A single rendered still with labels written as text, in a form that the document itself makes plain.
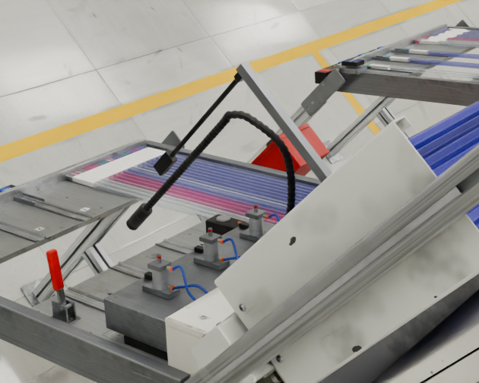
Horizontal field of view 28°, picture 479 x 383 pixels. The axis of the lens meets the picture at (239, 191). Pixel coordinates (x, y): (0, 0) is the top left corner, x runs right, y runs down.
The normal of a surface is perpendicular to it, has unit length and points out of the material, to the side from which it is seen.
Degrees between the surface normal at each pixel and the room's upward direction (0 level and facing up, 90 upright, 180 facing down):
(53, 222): 44
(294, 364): 90
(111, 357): 90
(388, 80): 90
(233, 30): 0
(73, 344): 90
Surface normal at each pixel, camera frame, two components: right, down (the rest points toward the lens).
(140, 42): 0.53, -0.53
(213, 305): -0.04, -0.93
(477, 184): -0.62, 0.30
